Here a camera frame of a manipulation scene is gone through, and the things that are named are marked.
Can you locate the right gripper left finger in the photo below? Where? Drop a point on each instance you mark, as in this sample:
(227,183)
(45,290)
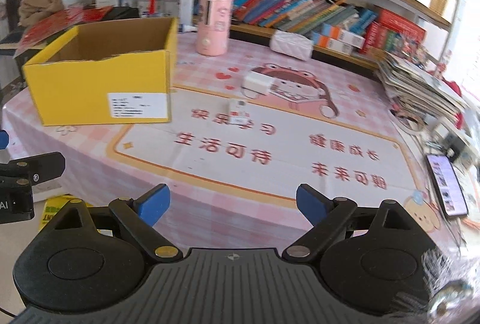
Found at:
(137,217)

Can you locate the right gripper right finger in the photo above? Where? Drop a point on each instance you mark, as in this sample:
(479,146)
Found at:
(329,219)

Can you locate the white power adapter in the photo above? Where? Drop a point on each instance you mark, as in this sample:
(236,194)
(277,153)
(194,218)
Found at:
(255,84)

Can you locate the small white labelled box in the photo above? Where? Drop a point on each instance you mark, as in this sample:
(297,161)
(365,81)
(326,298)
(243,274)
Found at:
(237,112)

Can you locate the cartoon desk mat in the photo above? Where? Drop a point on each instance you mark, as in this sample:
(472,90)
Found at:
(275,151)

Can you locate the smartphone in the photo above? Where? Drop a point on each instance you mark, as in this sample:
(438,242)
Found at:
(446,186)

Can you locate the yellow cardboard box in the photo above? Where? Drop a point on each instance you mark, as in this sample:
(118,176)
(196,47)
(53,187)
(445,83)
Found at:
(109,72)

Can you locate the stack of magazines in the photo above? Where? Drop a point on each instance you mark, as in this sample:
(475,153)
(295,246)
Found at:
(417,91)

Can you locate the red gift bag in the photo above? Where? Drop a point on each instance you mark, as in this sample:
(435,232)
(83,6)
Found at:
(60,21)

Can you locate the white quilted pouch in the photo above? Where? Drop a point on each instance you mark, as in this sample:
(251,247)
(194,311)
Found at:
(291,44)

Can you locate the orange white boxes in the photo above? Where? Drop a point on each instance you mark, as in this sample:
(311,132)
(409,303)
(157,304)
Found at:
(337,39)

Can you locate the brown knitted cloth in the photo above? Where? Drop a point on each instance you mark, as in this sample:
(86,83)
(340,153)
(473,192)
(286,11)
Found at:
(32,11)

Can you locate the white pen holder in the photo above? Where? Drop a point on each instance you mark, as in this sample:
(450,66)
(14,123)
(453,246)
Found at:
(163,8)

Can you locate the pink cylindrical humidifier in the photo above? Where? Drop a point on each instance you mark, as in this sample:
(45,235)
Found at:
(213,27)

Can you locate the row of books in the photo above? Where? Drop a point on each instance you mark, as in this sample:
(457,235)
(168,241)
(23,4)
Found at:
(305,17)

